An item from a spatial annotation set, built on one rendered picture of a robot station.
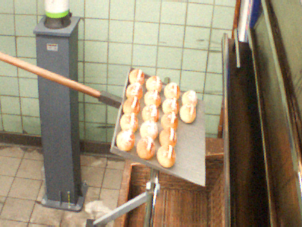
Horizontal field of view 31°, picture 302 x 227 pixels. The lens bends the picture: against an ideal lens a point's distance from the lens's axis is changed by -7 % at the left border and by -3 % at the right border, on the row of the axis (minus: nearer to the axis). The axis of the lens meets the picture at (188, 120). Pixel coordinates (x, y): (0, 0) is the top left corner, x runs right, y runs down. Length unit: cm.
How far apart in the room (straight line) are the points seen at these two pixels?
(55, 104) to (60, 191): 63
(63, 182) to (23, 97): 72
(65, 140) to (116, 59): 64
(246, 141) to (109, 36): 182
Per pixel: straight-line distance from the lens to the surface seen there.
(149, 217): 181
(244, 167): 168
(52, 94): 305
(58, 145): 324
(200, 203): 274
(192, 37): 339
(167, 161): 199
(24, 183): 372
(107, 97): 214
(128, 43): 344
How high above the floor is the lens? 245
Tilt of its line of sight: 35 degrees down
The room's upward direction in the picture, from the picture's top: 6 degrees clockwise
